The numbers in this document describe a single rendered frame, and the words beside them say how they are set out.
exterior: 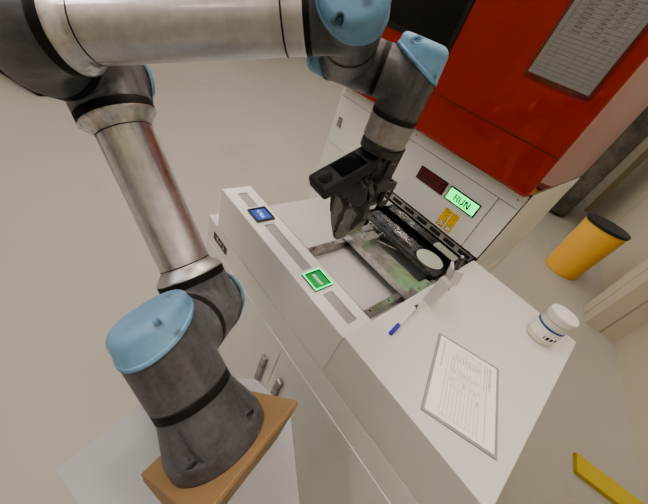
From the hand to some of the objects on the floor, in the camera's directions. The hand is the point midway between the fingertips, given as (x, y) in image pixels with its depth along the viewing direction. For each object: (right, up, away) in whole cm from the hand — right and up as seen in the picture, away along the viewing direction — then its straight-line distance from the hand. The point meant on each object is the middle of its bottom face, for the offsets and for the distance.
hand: (335, 234), depth 64 cm
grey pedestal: (-53, -103, +33) cm, 120 cm away
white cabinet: (-14, -75, +85) cm, 114 cm away
